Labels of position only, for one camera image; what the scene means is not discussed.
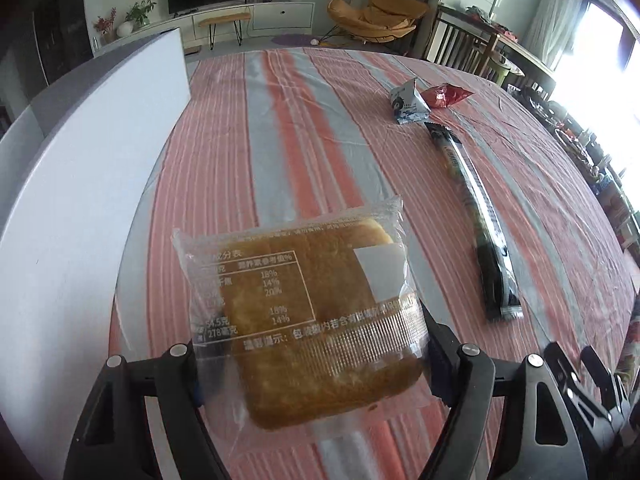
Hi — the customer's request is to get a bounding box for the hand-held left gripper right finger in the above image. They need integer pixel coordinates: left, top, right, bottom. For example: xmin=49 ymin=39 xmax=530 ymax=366
xmin=415 ymin=302 xmax=598 ymax=480

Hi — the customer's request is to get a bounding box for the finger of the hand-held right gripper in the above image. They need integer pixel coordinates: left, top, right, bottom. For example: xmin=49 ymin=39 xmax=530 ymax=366
xmin=545 ymin=342 xmax=626 ymax=480
xmin=581 ymin=346 xmax=632 ymax=427

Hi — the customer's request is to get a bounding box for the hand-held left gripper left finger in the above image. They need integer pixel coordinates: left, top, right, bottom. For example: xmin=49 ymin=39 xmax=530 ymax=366
xmin=70 ymin=342 xmax=231 ymax=480

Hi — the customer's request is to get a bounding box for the bread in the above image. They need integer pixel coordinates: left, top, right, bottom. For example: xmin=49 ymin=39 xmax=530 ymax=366
xmin=171 ymin=195 xmax=431 ymax=433

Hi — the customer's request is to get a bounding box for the long green black snack packet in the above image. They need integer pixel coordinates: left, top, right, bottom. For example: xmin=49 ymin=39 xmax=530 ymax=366
xmin=424 ymin=121 xmax=523 ymax=322

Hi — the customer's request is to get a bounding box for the white board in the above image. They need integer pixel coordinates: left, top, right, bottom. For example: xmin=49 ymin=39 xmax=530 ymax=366
xmin=0 ymin=27 xmax=192 ymax=441

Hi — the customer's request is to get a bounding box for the clutter of small items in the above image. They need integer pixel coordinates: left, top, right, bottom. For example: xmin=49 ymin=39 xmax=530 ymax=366
xmin=505 ymin=85 xmax=640 ymax=261

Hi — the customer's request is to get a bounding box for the white blue snack packet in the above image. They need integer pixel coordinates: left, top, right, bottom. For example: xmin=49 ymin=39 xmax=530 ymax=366
xmin=389 ymin=77 xmax=432 ymax=126

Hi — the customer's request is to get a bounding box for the striped red grey tablecloth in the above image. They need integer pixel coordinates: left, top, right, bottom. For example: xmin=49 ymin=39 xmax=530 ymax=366
xmin=107 ymin=47 xmax=640 ymax=480

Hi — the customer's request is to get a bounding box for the red snack packet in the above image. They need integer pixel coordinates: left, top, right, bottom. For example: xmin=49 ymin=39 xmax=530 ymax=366
xmin=420 ymin=84 xmax=476 ymax=110

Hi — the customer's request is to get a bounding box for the pale green pot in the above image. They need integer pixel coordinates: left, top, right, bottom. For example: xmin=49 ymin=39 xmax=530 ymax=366
xmin=487 ymin=55 xmax=521 ymax=86

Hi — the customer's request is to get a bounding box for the grey panel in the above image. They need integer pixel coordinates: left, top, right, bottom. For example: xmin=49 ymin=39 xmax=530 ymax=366
xmin=30 ymin=30 xmax=171 ymax=136

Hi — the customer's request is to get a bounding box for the wooden side table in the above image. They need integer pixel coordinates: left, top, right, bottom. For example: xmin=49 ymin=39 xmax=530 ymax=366
xmin=492 ymin=30 xmax=556 ymax=91

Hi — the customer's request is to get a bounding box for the wooden chair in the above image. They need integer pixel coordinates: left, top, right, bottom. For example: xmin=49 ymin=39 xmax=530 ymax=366
xmin=425 ymin=5 xmax=496 ymax=73

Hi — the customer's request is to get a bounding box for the purple round rug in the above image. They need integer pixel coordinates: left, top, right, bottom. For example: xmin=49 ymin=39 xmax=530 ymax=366
xmin=270 ymin=34 xmax=321 ymax=49

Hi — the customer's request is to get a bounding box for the red flower plant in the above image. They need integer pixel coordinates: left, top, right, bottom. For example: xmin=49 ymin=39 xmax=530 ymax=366
xmin=94 ymin=7 xmax=118 ymax=43

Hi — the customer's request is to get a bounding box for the dark cabinet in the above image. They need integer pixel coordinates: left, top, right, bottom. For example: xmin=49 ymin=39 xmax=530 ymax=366
xmin=30 ymin=0 xmax=96 ymax=86

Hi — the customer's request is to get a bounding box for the pile of clothes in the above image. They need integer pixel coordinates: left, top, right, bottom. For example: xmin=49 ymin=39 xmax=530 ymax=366
xmin=465 ymin=5 xmax=503 ymax=23

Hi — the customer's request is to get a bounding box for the wooden bench with black legs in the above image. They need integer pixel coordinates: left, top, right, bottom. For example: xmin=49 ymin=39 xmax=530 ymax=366
xmin=197 ymin=11 xmax=252 ymax=51

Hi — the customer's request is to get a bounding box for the orange lounge chair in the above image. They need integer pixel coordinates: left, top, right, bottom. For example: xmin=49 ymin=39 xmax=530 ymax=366
xmin=327 ymin=0 xmax=431 ymax=46

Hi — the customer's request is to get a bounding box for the bushy green potted plant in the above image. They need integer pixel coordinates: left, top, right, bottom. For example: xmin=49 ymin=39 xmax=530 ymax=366
xmin=117 ymin=0 xmax=157 ymax=38

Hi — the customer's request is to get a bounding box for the white television cabinet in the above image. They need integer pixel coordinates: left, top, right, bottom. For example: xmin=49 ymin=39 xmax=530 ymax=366
xmin=142 ymin=1 xmax=316 ymax=46

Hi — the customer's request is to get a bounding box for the white curtain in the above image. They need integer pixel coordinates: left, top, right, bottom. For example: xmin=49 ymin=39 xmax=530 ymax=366
xmin=522 ymin=0 xmax=583 ymax=56

